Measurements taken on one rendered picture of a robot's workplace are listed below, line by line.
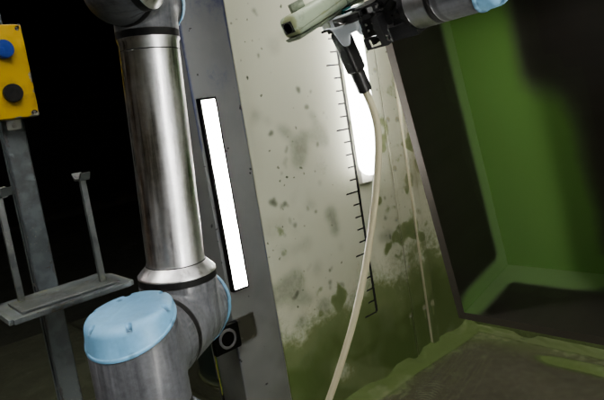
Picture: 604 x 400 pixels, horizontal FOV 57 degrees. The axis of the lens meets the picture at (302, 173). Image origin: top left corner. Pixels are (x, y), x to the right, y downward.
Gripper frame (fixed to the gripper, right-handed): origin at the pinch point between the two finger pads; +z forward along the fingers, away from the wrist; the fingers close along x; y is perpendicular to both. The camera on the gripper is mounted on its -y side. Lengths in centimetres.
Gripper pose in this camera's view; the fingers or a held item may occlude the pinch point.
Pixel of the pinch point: (332, 19)
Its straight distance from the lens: 117.1
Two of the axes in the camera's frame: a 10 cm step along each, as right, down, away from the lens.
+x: 6.3, -5.4, 5.6
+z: -6.5, 0.3, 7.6
